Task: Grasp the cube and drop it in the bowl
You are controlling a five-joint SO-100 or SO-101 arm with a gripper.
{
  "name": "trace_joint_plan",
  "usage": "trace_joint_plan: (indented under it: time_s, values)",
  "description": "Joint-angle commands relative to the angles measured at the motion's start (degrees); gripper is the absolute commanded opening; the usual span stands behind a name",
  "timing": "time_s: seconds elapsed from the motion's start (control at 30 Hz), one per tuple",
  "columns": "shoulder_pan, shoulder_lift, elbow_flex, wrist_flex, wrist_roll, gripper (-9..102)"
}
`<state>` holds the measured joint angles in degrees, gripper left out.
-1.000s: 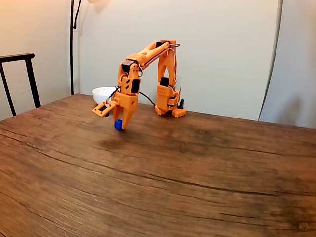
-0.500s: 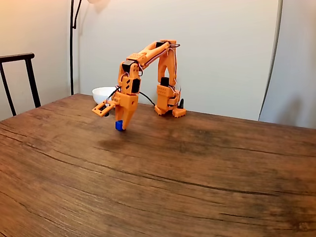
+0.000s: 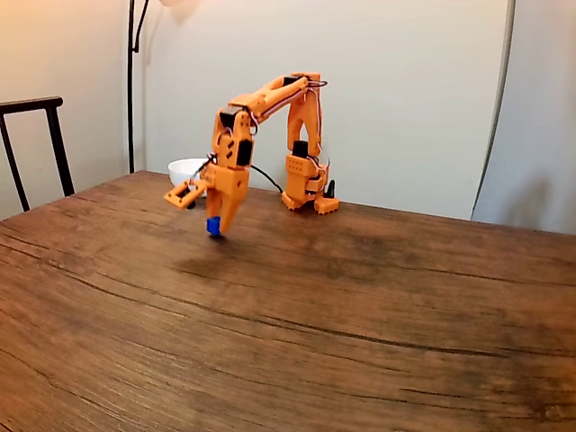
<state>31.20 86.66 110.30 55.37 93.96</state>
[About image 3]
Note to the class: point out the blue cube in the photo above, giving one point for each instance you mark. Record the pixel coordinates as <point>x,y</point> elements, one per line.
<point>213,226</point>

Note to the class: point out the white bowl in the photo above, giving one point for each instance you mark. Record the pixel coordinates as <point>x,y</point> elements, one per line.
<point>181,168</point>

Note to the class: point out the black floor lamp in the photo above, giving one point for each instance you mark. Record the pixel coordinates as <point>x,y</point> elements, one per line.
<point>130,112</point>

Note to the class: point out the black chair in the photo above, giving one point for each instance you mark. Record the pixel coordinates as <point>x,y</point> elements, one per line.
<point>56,144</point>

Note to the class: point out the orange gripper camera mount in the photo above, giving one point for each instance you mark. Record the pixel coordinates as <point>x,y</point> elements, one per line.
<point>182,195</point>

